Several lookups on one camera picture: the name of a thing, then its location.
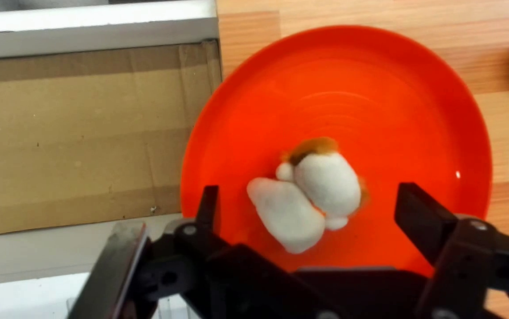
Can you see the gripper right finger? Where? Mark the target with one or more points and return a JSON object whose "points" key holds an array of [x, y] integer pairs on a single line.
{"points": [[458, 252]]}

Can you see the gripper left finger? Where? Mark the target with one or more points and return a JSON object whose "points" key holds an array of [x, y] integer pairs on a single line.
{"points": [[201, 248]]}

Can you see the orange plate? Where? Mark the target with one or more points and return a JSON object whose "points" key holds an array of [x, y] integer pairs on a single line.
{"points": [[347, 110]]}

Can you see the brown cardboard sheet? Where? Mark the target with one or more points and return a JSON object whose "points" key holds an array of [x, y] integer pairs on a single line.
{"points": [[81, 141]]}

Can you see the white plush toy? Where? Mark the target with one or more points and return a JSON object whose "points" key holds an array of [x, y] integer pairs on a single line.
{"points": [[310, 195]]}

